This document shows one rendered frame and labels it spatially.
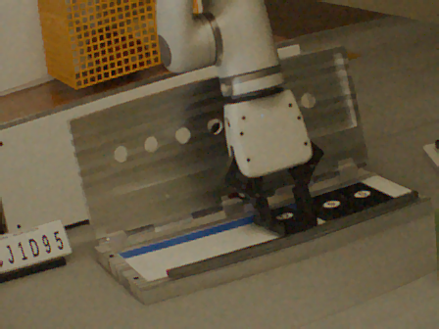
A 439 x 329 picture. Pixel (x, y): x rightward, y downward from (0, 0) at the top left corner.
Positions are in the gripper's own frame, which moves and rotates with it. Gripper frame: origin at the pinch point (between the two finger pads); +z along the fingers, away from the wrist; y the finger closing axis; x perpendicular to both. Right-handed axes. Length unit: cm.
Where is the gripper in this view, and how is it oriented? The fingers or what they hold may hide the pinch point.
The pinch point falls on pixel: (283, 207)
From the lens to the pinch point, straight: 172.7
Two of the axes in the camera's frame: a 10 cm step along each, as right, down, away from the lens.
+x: -3.9, 0.0, 9.2
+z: 2.4, 9.7, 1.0
